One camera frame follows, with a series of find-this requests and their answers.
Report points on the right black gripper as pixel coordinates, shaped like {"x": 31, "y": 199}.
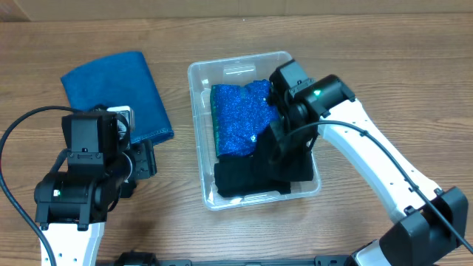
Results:
{"x": 294, "y": 140}

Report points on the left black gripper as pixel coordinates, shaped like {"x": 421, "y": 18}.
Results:
{"x": 146, "y": 161}

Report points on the blue denim cloth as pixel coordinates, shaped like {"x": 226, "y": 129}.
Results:
{"x": 122, "y": 79}

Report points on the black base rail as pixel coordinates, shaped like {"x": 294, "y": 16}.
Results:
{"x": 149, "y": 259}

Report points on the blue glitter cloth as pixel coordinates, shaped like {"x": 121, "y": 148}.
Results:
{"x": 239, "y": 115}

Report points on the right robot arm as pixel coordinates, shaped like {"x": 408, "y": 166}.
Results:
{"x": 428, "y": 222}

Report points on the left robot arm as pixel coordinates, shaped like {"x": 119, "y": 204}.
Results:
{"x": 72, "y": 206}

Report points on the clear plastic container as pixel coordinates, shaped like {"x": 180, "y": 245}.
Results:
{"x": 240, "y": 71}

